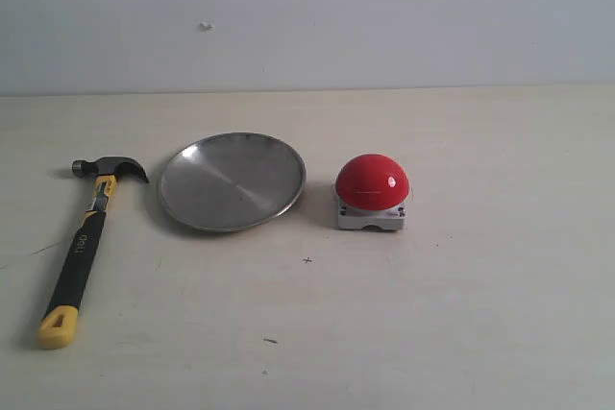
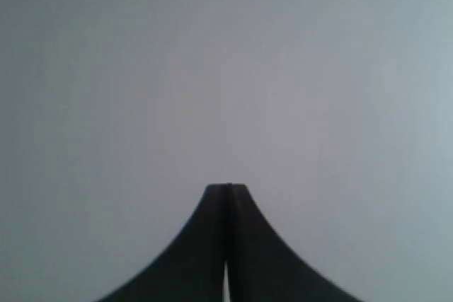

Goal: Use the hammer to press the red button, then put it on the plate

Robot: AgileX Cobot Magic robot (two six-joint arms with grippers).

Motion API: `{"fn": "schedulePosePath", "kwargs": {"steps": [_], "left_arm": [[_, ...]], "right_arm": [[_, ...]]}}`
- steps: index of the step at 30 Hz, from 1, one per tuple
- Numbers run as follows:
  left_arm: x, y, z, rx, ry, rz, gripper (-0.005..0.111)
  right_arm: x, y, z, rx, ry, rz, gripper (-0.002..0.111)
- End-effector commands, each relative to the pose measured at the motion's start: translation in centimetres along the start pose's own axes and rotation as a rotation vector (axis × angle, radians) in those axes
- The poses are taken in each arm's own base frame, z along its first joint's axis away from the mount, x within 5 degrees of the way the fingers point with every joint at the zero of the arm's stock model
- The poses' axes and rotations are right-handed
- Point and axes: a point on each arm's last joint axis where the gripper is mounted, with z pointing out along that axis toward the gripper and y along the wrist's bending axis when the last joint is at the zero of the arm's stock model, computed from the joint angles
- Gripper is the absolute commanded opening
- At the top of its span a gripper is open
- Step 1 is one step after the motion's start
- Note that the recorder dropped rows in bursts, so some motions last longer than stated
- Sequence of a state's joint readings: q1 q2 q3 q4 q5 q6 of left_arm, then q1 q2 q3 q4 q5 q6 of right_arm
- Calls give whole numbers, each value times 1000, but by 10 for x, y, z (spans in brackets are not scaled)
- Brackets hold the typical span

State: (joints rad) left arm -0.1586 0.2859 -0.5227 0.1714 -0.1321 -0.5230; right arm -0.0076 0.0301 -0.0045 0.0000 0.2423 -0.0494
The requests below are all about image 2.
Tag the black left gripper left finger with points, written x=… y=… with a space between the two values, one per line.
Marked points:
x=191 y=268

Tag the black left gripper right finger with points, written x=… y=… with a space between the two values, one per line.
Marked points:
x=262 y=267

